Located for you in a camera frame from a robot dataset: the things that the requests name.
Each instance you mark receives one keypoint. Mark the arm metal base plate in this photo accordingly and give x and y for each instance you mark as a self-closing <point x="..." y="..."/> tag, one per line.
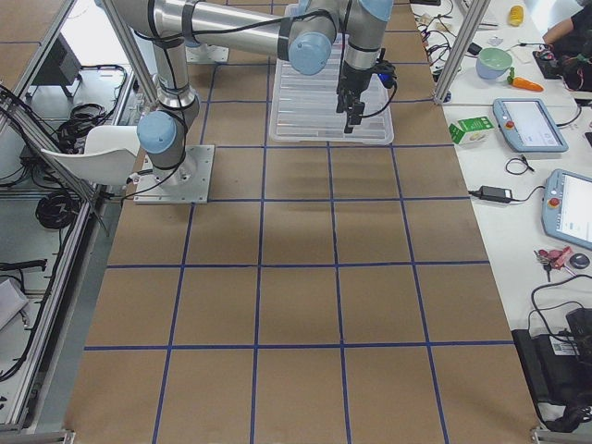
<point x="189" y="184"/>

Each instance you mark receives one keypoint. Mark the green white carton box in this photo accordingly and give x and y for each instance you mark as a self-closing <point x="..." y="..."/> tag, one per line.
<point x="470" y="130"/>

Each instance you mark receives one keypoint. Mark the clear plastic box lid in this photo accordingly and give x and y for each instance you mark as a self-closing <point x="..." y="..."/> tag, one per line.
<point x="304" y="108"/>

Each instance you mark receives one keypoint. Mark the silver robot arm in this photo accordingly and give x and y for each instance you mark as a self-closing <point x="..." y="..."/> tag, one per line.
<point x="163" y="38"/>

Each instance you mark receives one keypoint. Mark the black round puck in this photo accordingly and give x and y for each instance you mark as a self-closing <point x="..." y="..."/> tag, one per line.
<point x="579" y="261"/>

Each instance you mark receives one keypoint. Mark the blue teach pendant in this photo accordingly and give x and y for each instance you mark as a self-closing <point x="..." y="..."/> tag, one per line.
<point x="566" y="208"/>
<point x="527" y="126"/>

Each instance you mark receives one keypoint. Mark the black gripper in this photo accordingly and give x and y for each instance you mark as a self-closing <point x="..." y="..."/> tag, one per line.
<point x="354" y="80"/>

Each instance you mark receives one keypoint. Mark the black laptop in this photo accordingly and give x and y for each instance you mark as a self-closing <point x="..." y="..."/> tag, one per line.
<point x="557" y="369"/>

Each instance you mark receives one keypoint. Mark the toy corn cob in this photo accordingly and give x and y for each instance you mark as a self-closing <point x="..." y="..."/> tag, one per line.
<point x="516" y="16"/>

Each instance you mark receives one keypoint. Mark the green bowl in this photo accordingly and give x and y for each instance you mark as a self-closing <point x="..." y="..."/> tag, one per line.
<point x="492" y="62"/>

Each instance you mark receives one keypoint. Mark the white plastic chair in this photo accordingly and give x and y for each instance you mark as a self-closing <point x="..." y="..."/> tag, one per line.
<point x="109" y="155"/>

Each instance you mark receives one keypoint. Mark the black power adapter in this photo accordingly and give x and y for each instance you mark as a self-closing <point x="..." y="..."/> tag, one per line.
<point x="492" y="194"/>

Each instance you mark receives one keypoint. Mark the toy carrot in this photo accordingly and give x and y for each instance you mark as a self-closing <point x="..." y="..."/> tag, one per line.
<point x="522" y="83"/>

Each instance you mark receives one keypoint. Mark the aluminium frame post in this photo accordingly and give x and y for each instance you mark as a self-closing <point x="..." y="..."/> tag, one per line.
<point x="465" y="36"/>

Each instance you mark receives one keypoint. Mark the person at desk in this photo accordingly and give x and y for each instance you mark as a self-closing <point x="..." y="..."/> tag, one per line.
<point x="570" y="42"/>

